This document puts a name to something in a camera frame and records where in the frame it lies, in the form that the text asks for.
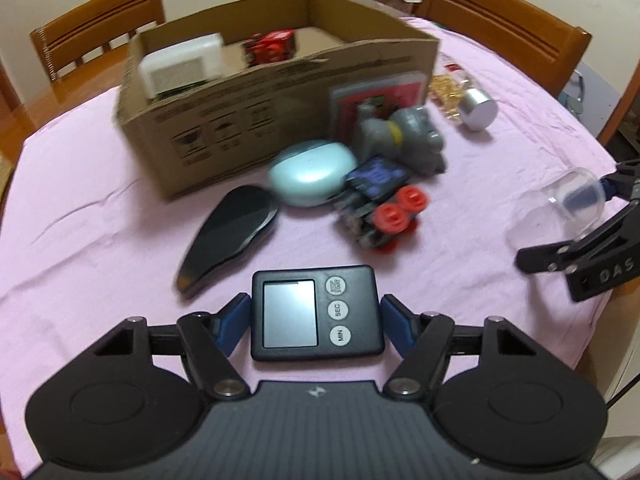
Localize clear glass cup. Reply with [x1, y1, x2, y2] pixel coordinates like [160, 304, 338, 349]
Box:
[506, 168, 606, 252]

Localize black digital timer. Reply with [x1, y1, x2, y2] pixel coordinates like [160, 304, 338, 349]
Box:
[250, 264, 385, 362]

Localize black toy train red wheels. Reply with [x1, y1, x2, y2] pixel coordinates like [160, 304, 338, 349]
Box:
[333, 155, 430, 252]

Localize mint green case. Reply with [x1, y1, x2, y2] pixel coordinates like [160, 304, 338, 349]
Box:
[268, 140, 357, 208]

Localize pill bottle silver cap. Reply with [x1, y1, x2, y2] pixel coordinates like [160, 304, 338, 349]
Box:
[428, 60, 498, 132]

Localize grey cartoon figurine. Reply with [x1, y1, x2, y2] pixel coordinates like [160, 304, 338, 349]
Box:
[352, 102, 447, 177]

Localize pink card box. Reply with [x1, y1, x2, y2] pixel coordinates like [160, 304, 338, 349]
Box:
[328, 70, 427, 144]

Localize pink tablecloth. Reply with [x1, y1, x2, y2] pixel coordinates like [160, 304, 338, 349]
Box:
[1, 19, 615, 474]

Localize right wooden chair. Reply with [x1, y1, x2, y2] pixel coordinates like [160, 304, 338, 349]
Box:
[413, 0, 591, 98]

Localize wooden chair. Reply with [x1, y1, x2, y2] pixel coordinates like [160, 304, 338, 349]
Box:
[413, 0, 591, 98]
[30, 0, 166, 81]

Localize cardboard box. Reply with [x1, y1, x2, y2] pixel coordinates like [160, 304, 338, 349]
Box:
[115, 0, 438, 198]

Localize white plastic bottle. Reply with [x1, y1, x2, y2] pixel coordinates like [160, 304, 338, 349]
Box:
[138, 32, 224, 100]

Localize left wooden chair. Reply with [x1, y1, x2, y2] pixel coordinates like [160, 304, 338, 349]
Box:
[30, 0, 166, 81]

